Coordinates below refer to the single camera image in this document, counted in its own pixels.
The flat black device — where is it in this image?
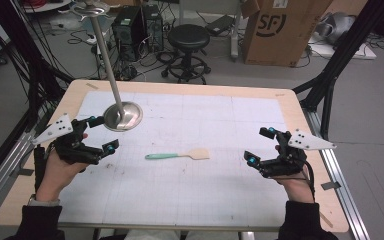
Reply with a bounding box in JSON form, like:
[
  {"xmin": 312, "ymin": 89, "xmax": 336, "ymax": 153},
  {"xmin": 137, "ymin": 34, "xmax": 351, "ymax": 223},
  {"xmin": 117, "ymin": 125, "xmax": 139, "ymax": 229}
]
[{"xmin": 205, "ymin": 14, "xmax": 236, "ymax": 36}]

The grey tape piece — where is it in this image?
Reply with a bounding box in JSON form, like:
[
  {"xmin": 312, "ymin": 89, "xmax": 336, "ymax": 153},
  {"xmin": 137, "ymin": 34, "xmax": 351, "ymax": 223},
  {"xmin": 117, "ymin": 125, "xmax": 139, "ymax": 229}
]
[
  {"xmin": 320, "ymin": 181, "xmax": 342, "ymax": 191},
  {"xmin": 9, "ymin": 168, "xmax": 35, "ymax": 178}
]

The metal hook stand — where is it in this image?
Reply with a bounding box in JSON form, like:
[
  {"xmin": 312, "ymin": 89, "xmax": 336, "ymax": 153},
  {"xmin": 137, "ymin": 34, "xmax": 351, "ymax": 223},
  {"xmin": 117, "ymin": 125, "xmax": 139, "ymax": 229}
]
[{"xmin": 59, "ymin": 0, "xmax": 144, "ymax": 132}]

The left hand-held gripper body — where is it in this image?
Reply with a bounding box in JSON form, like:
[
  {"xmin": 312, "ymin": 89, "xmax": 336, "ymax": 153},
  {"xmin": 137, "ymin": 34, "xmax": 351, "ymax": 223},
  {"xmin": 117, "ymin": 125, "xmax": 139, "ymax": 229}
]
[{"xmin": 31, "ymin": 113, "xmax": 105, "ymax": 166}]

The white grid mat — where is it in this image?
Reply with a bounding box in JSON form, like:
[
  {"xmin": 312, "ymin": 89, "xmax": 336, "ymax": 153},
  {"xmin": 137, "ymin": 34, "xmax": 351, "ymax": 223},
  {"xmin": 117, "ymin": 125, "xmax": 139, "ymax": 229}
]
[{"xmin": 57, "ymin": 91, "xmax": 290, "ymax": 228}]

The aluminium rail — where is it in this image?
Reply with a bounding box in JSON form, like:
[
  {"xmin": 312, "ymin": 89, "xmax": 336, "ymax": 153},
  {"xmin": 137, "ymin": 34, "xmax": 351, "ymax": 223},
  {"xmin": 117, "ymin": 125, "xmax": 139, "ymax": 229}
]
[
  {"xmin": 0, "ymin": 109, "xmax": 49, "ymax": 219},
  {"xmin": 301, "ymin": 107, "xmax": 372, "ymax": 240}
]

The person's left hand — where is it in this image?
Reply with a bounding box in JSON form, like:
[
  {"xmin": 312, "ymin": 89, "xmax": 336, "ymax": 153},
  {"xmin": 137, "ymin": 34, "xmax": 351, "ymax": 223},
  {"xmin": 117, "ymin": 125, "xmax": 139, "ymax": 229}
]
[{"xmin": 34, "ymin": 133, "xmax": 90, "ymax": 203}]

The green-handled wooden spatula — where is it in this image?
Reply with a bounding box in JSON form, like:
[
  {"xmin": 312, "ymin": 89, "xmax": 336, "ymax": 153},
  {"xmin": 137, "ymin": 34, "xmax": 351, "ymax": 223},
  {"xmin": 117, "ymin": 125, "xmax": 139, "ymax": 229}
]
[{"xmin": 144, "ymin": 148, "xmax": 211, "ymax": 161}]

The white flat board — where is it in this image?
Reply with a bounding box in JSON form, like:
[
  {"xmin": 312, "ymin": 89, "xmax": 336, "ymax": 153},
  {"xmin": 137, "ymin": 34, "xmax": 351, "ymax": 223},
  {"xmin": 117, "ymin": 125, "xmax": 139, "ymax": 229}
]
[{"xmin": 307, "ymin": 34, "xmax": 378, "ymax": 61}]

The person's right hand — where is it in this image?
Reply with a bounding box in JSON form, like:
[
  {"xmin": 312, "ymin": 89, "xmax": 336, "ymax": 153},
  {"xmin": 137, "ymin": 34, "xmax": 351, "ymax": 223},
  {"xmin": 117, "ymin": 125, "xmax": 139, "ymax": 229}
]
[{"xmin": 272, "ymin": 144, "xmax": 316, "ymax": 204}]

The grey bundled cover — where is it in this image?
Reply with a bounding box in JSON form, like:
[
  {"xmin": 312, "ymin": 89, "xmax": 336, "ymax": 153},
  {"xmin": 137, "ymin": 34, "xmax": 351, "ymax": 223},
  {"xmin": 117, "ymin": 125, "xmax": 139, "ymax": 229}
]
[{"xmin": 314, "ymin": 11, "xmax": 358, "ymax": 45}]

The large black computer tower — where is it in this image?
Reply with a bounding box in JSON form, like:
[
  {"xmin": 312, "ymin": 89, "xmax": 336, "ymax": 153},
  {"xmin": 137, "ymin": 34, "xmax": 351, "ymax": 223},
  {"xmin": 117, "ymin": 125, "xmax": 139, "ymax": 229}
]
[{"xmin": 111, "ymin": 5, "xmax": 146, "ymax": 63}]

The black metal frame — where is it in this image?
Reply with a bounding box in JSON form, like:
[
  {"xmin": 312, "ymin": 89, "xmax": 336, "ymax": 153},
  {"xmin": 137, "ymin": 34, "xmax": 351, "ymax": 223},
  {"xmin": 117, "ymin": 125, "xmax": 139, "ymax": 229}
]
[
  {"xmin": 292, "ymin": 0, "xmax": 384, "ymax": 141},
  {"xmin": 0, "ymin": 0, "xmax": 75, "ymax": 188}
]

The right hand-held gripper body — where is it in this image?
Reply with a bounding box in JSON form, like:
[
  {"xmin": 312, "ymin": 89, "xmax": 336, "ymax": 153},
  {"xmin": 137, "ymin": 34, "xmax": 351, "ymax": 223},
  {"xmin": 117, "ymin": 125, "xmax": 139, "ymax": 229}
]
[{"xmin": 259, "ymin": 129, "xmax": 337, "ymax": 179}]

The large cardboard box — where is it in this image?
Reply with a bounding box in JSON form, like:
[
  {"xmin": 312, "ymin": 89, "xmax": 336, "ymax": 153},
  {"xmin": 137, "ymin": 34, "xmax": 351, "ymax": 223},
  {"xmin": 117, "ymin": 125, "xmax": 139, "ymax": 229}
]
[{"xmin": 240, "ymin": 0, "xmax": 335, "ymax": 68}]

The black round stool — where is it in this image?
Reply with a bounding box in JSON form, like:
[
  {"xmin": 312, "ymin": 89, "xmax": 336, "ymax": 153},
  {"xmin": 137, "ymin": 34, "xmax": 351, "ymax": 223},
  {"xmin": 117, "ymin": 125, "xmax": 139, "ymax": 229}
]
[{"xmin": 160, "ymin": 23, "xmax": 213, "ymax": 85}]

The black strap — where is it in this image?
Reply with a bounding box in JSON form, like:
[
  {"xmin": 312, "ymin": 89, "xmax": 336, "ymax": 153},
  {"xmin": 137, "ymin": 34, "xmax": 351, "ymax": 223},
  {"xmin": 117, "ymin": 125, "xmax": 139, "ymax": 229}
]
[{"xmin": 33, "ymin": 144, "xmax": 47, "ymax": 193}]

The black cable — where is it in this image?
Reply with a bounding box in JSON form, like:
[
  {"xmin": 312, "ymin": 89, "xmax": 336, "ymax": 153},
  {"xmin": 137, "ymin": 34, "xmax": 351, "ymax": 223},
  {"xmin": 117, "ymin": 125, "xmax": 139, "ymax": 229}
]
[{"xmin": 300, "ymin": 159, "xmax": 316, "ymax": 203}]

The slim black computer tower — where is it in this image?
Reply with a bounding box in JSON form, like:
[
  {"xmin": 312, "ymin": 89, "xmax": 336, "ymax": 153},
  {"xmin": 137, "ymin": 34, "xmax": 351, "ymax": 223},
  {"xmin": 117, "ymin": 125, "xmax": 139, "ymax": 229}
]
[{"xmin": 141, "ymin": 3, "xmax": 165, "ymax": 53}]

